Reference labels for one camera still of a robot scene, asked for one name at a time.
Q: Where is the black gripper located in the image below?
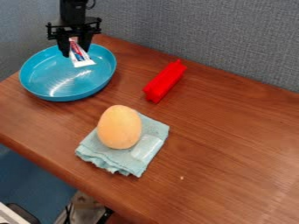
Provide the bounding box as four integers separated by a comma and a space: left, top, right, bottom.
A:
46, 17, 102, 58

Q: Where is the white toothpaste tube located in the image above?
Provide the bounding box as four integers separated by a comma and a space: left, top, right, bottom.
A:
70, 38, 95, 67

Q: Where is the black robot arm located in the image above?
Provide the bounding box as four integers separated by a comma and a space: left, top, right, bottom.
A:
46, 0, 102, 58

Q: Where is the blue plastic plate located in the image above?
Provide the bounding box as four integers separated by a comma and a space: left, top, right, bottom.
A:
19, 44, 118, 102

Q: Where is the red plastic block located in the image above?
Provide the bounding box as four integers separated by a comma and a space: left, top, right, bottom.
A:
143, 59, 187, 103

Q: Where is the orange egg-shaped sponge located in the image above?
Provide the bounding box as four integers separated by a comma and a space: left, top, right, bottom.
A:
98, 105, 143, 150

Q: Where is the clear small plastic bottle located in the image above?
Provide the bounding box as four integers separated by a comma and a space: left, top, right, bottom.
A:
131, 135, 163, 162

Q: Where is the light blue folded cloth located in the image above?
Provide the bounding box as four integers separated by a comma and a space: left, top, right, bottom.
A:
75, 114, 170, 178

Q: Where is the grey stand under table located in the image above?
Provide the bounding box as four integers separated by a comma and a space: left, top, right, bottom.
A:
54, 191, 114, 224

